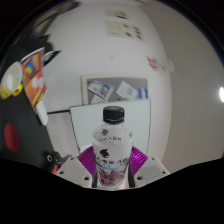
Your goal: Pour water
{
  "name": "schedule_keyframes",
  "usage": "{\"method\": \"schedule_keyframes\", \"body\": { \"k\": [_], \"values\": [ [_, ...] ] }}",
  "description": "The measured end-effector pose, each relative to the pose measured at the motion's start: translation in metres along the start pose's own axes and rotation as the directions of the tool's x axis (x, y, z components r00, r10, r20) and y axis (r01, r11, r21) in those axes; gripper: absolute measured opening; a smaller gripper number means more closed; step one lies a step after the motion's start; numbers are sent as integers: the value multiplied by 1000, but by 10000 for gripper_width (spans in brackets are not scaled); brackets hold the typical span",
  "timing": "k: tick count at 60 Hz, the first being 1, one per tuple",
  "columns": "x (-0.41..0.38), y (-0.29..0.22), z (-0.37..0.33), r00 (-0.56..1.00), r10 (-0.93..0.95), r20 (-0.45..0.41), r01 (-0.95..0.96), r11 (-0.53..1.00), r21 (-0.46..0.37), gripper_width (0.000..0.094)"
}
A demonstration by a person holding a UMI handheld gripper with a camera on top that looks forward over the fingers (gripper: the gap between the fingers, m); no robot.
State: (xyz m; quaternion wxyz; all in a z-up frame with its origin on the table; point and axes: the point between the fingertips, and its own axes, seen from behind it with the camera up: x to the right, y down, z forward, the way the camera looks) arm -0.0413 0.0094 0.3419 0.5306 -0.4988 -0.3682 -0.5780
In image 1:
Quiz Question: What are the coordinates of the grey framed notice board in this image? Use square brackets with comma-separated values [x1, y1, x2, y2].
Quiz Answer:
[81, 73, 150, 106]

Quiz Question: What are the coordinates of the clear black-capped drink bottle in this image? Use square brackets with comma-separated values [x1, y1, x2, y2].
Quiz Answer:
[91, 105, 134, 190]

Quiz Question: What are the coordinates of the whiteboard on black stand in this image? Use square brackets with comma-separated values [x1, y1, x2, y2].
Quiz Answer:
[68, 98, 152, 155]

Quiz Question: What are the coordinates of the colourful printed booklet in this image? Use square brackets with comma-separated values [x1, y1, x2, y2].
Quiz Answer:
[20, 47, 48, 114]

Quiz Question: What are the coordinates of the black and red device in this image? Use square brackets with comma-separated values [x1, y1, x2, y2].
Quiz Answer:
[44, 150, 73, 175]

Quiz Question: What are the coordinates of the large white wall poster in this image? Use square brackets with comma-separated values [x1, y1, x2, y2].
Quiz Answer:
[105, 20, 145, 41]

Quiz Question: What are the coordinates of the white and yellow mug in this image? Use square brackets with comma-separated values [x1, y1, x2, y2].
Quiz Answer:
[0, 60, 25, 100]

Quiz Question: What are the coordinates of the red wall floor sign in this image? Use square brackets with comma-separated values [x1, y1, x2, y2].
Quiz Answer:
[146, 55, 174, 73]

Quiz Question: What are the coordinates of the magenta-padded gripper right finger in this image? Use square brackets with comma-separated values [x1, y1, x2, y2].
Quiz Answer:
[128, 145, 171, 188]

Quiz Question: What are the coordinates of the small black flag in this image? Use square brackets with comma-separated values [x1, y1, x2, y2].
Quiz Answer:
[41, 49, 63, 64]

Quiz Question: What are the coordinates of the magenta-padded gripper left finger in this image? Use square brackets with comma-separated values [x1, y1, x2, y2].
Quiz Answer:
[54, 146, 98, 189]

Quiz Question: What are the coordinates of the flat round red coaster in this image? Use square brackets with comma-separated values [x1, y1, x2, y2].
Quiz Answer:
[3, 123, 20, 153]

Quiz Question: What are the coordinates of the small white wall poster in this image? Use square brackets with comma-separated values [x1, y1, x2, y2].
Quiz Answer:
[105, 9, 129, 20]

